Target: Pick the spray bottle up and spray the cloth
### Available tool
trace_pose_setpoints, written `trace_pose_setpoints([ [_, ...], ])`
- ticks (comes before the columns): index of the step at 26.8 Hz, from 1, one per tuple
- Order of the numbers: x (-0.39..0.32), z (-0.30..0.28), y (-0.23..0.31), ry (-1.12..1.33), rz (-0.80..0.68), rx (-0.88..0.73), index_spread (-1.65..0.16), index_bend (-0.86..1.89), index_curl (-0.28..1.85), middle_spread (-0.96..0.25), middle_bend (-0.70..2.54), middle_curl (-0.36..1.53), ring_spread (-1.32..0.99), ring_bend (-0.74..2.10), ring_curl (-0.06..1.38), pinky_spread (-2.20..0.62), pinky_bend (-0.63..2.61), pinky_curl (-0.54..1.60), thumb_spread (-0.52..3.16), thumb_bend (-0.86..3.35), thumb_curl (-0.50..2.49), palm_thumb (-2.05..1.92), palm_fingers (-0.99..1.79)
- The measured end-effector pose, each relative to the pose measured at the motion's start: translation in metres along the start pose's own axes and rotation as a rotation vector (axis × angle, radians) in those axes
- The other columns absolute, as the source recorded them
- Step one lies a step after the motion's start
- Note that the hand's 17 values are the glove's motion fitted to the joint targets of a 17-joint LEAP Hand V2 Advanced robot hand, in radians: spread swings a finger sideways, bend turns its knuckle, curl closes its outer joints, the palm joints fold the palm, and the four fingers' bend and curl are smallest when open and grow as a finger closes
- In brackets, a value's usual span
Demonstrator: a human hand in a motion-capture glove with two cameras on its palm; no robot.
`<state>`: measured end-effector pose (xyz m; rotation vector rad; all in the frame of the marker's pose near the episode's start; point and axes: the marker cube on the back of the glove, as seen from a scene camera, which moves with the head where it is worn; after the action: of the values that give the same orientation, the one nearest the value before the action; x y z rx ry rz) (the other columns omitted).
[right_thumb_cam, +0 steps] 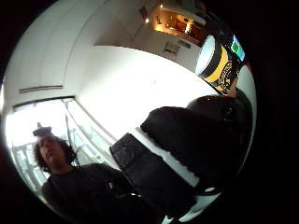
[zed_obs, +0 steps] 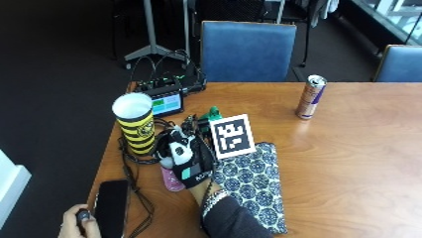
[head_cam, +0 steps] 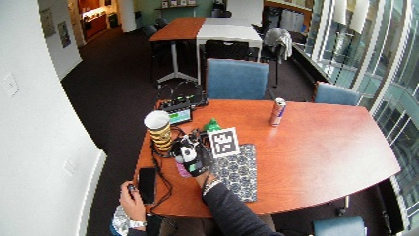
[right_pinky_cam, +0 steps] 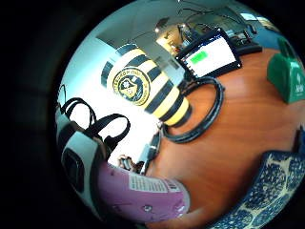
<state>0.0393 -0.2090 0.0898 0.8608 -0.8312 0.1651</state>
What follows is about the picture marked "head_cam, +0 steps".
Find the small black clicker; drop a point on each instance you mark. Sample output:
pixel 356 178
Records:
pixel 130 188

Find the black smartphone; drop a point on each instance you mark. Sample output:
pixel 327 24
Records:
pixel 147 185

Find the green bottle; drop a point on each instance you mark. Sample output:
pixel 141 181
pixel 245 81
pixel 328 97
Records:
pixel 211 125

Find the black device with green screen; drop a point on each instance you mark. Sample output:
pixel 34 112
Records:
pixel 178 113

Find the white marker cube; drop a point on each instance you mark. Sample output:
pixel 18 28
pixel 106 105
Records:
pixel 223 142

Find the silver wristwatch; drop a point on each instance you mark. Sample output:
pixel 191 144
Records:
pixel 137 224

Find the pink object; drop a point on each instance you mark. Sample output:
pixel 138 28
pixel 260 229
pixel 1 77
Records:
pixel 183 171

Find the blue patterned place mat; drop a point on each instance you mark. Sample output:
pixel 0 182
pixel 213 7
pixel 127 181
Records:
pixel 237 173

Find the large blue upholstered chair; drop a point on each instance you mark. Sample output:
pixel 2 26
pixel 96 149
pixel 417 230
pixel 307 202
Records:
pixel 235 79

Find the silver and red drink can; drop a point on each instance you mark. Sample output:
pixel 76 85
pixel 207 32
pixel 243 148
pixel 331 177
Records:
pixel 276 112

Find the the person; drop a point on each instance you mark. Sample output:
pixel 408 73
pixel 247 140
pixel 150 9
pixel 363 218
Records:
pixel 218 226

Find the black mesh chair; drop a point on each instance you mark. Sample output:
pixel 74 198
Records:
pixel 226 49

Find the brown wooden table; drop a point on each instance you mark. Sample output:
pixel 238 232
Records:
pixel 179 30

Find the white table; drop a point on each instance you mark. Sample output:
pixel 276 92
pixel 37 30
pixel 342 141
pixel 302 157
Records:
pixel 227 32

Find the black office chair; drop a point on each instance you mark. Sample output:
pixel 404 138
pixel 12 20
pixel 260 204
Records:
pixel 150 30

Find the grey jacket on chair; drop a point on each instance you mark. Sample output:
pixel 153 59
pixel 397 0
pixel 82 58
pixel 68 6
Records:
pixel 279 39

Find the white wall outlet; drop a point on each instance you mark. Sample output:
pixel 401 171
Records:
pixel 68 167

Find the blue chair with wooden frame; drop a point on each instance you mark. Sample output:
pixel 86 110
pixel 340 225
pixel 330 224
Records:
pixel 335 94

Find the wall shelf with frames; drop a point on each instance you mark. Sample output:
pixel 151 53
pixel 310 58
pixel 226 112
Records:
pixel 177 4

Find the white wall switch plate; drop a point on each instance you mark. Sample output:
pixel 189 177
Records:
pixel 9 85

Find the framed wall picture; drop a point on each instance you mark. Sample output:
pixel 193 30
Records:
pixel 46 23
pixel 64 34

